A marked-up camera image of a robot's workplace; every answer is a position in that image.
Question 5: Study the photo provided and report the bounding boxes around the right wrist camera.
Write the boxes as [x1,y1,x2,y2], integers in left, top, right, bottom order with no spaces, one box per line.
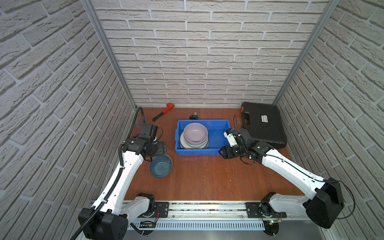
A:
[224,128,256,147]

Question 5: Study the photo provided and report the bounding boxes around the black plastic tool case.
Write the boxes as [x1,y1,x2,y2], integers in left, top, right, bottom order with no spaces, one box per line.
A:
[241,102,288,149]

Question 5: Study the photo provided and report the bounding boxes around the lilac ceramic bowl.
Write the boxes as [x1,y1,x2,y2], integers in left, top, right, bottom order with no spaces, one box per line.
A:
[183,123,208,146]

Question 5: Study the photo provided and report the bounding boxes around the blue plastic bin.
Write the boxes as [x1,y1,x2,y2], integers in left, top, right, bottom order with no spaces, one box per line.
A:
[175,120,230,157]

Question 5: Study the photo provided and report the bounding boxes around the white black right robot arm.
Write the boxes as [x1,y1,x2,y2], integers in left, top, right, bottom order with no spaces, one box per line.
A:
[219,142,344,229]

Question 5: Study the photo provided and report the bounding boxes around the small grey black device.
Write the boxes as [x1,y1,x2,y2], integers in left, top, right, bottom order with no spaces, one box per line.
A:
[189,112,199,120]

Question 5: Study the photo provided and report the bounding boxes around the red black hand tool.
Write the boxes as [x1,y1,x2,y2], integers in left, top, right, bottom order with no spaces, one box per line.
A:
[152,103,175,121]

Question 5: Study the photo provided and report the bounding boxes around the dark blue ceramic bowl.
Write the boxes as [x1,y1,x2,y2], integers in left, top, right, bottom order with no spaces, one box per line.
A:
[149,155,173,178]

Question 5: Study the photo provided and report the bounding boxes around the aluminium mounting rail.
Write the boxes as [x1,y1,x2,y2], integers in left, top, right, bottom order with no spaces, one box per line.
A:
[85,200,328,223]

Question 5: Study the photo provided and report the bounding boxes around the right robot arm base plate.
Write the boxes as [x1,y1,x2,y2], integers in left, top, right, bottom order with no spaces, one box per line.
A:
[245,202,287,219]

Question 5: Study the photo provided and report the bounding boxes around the light green ceramic bowl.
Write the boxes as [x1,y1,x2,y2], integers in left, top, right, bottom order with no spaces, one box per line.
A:
[180,133,209,149]

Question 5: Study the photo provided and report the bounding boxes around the left robot arm base plate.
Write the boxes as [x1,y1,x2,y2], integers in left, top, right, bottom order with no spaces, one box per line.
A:
[141,201,170,219]

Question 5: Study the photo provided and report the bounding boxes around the frosted tall plastic tumbler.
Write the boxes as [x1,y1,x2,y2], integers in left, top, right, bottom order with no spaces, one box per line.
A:
[135,116,148,127]

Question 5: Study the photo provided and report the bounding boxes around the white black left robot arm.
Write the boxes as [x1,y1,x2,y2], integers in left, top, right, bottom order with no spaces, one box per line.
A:
[71,138,167,240]

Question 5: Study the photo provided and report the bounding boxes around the black corrugated cable conduit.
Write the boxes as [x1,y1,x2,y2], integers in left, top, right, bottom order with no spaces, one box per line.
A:
[70,106,145,240]

